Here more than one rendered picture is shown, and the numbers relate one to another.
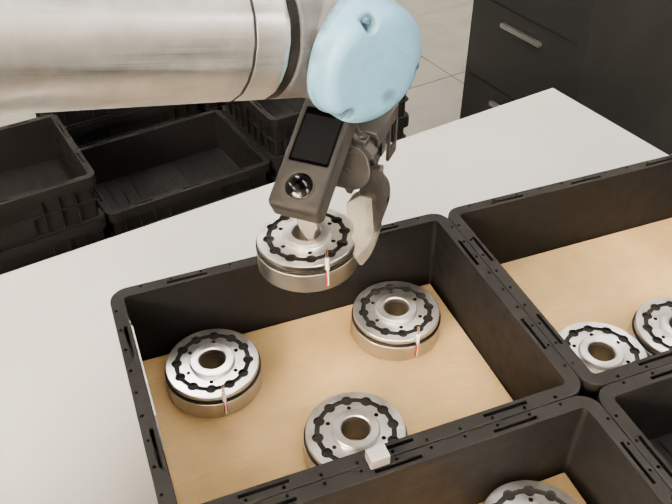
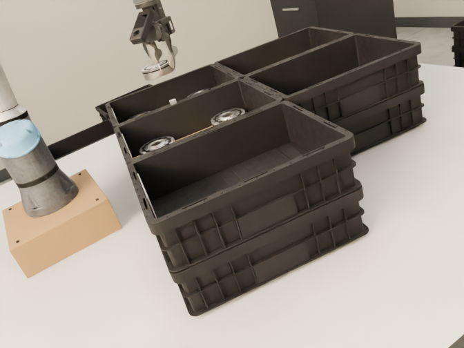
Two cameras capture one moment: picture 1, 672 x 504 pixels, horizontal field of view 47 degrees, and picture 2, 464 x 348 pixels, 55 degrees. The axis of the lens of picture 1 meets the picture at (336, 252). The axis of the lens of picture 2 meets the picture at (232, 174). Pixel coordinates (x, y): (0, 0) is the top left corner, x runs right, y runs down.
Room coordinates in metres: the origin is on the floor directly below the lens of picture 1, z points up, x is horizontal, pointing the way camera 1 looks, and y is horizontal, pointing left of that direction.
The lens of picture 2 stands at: (-0.82, -0.34, 1.29)
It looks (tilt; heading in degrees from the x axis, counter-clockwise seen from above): 27 degrees down; 10
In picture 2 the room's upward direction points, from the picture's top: 18 degrees counter-clockwise
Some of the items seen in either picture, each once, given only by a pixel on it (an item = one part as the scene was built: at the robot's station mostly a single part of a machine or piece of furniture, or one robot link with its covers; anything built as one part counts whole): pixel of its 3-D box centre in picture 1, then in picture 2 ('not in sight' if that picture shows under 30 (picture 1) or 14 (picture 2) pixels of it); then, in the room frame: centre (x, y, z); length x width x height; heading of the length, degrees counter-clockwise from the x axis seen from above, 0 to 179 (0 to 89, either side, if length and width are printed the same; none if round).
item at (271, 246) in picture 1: (306, 237); (156, 65); (0.61, 0.03, 1.00); 0.10 x 0.10 x 0.01
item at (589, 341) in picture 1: (601, 352); not in sight; (0.58, -0.29, 0.86); 0.05 x 0.05 x 0.01
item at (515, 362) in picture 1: (332, 379); (175, 109); (0.54, 0.00, 0.87); 0.40 x 0.30 x 0.11; 111
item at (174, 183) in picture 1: (177, 214); not in sight; (1.56, 0.40, 0.31); 0.40 x 0.30 x 0.34; 122
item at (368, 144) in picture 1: (347, 115); (154, 21); (0.62, -0.01, 1.14); 0.09 x 0.08 x 0.12; 158
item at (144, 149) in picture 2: not in sight; (157, 145); (0.29, 0.02, 0.86); 0.10 x 0.10 x 0.01
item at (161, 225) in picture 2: not in sight; (230, 156); (-0.02, -0.21, 0.92); 0.40 x 0.30 x 0.02; 111
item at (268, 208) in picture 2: not in sight; (237, 177); (-0.02, -0.21, 0.87); 0.40 x 0.30 x 0.11; 111
